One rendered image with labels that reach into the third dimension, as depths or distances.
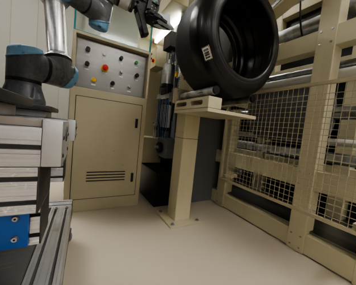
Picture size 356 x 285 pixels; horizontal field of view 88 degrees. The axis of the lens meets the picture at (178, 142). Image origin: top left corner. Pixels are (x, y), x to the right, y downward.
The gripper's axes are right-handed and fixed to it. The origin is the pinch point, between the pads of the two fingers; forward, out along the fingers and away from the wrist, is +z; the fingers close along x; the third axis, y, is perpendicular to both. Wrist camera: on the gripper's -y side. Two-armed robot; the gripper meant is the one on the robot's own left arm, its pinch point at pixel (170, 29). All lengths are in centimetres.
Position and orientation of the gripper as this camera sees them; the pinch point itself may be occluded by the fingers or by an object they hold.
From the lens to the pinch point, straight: 103.1
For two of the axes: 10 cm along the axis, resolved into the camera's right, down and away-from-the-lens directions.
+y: 2.1, -9.8, -0.1
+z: 8.5, 1.7, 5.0
